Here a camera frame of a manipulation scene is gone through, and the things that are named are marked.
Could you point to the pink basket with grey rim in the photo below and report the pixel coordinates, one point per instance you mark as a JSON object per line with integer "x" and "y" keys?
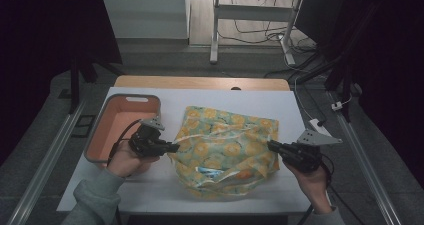
{"x": 110, "y": 128}

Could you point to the yellow floral fabric bag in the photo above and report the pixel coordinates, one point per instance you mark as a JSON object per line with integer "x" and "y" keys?
{"x": 230, "y": 145}

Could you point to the person's right hand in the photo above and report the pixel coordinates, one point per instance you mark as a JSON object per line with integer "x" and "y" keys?
{"x": 315, "y": 188}

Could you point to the black metal stand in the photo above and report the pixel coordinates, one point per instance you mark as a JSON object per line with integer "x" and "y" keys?
{"x": 75, "y": 85}
{"x": 343, "y": 81}

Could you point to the white power strip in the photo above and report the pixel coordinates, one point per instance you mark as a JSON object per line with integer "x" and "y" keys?
{"x": 316, "y": 125}

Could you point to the person's left hand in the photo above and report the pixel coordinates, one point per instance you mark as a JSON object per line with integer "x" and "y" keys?
{"x": 125, "y": 161}

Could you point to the white table mat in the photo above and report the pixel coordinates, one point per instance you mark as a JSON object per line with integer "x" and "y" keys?
{"x": 233, "y": 98}

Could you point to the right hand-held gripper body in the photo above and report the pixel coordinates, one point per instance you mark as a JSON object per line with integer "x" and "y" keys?
{"x": 303, "y": 155}

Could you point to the black table grommet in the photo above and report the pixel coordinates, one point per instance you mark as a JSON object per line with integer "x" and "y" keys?
{"x": 235, "y": 88}

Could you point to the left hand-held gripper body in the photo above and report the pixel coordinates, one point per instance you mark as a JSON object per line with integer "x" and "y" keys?
{"x": 146, "y": 145}

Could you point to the aluminium floor rail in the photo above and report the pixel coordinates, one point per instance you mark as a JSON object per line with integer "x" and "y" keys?
{"x": 366, "y": 171}
{"x": 46, "y": 161}

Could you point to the small white adapter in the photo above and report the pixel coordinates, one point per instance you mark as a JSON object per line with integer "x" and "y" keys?
{"x": 337, "y": 106}

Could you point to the white desk frame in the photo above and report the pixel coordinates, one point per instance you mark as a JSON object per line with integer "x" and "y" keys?
{"x": 215, "y": 28}

